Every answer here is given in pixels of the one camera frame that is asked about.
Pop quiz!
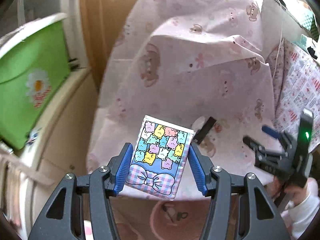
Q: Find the black sachet wrapper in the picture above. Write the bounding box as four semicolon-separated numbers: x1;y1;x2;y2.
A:
194;116;216;145

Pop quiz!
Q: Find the colourful tissue pack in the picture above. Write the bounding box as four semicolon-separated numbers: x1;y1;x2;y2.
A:
126;115;195;200

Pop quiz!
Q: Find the person right hand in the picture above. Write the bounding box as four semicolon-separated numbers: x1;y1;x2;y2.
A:
272;177;309;206

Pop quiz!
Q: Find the pink plastic waste basket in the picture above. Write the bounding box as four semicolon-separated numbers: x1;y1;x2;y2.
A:
150;200;210;239

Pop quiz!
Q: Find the printed strawberry quilt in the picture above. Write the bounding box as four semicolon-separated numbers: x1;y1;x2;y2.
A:
266;39;319;152

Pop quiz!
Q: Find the white cabinet shelf unit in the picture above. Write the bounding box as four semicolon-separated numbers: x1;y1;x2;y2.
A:
1;0;98;239

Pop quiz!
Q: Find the pink cartoon bed sheet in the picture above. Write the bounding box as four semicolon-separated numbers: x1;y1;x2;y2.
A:
87;0;278;200

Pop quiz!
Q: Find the green plastic storage box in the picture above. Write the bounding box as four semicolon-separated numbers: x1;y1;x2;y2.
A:
1;13;71;150

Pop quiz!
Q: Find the wooden door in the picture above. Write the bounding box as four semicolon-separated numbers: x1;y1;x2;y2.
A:
80;0;137;88

